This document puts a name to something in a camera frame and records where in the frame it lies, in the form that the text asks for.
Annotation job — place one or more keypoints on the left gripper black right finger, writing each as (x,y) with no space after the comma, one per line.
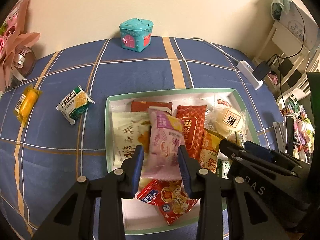
(248,216)

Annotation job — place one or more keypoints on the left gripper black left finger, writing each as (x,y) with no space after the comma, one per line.
(73,215)

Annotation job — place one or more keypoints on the green white biscuit packet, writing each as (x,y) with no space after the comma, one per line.
(223,167)

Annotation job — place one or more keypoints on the red cartoon snack packet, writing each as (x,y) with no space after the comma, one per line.
(170,198)

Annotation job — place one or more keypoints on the beige pastry snack packet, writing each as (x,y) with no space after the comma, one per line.
(129,130)

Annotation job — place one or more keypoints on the red gold patterned snack packet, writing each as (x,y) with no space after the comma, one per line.
(193,118)

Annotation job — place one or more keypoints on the pink purple snack packet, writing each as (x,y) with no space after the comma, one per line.
(166,136)

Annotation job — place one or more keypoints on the pale yellow jelly cup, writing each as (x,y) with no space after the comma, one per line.
(143,182)

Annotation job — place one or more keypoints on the white tray with green rim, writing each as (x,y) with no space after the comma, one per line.
(141,218)

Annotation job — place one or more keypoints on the yellow orange snack packet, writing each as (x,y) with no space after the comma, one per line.
(209,150)

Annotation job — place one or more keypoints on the clear packet white bun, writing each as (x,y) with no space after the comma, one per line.
(226,120)

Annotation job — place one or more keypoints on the blue plaid tablecloth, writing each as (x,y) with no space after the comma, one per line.
(41,161)

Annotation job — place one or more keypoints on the white green cookie packet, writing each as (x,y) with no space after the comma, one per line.
(74,104)

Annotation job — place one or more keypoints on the black adapter box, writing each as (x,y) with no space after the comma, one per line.
(261,70)

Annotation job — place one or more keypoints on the white shelf unit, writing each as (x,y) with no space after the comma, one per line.
(292,49)

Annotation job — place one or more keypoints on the white power strip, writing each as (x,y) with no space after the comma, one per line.
(247,71)

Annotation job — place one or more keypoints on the dark red wrapped block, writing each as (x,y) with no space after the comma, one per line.
(143,106)

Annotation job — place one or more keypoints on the pink paper flower bouquet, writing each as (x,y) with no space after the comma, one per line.
(17,57)

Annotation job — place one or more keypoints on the teal toy house box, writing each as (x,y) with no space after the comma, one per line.
(135,34)

